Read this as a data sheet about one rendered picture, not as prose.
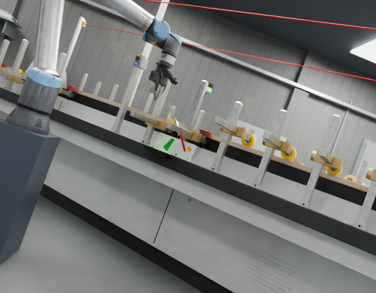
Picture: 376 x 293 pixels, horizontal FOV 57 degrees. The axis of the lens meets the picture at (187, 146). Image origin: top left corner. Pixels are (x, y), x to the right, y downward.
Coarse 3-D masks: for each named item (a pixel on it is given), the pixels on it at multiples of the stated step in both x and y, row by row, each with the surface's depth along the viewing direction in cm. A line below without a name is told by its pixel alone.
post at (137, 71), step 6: (138, 72) 227; (132, 78) 227; (132, 84) 226; (126, 90) 228; (132, 90) 227; (126, 96) 227; (126, 102) 226; (120, 108) 227; (126, 108) 228; (120, 114) 226; (120, 120) 227; (114, 126) 227; (120, 126) 229; (114, 132) 226
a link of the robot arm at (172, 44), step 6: (168, 36) 192; (174, 36) 193; (168, 42) 192; (174, 42) 193; (180, 42) 196; (162, 48) 195; (168, 48) 193; (174, 48) 194; (168, 54) 193; (174, 54) 195
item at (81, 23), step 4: (80, 20) 422; (84, 20) 426; (80, 24) 423; (84, 24) 425; (76, 28) 423; (80, 28) 424; (76, 32) 422; (76, 36) 423; (72, 40) 422; (76, 40) 425; (72, 44) 422; (72, 48) 423; (68, 52) 422; (68, 56) 422; (68, 60) 424; (64, 64) 422; (64, 68) 422; (60, 72) 422; (64, 72) 424; (60, 76) 422
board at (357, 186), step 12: (24, 72) 313; (96, 96) 268; (132, 108) 250; (228, 144) 211; (240, 144) 207; (276, 156) 196; (300, 168) 189; (312, 168) 186; (336, 180) 180; (348, 180) 177
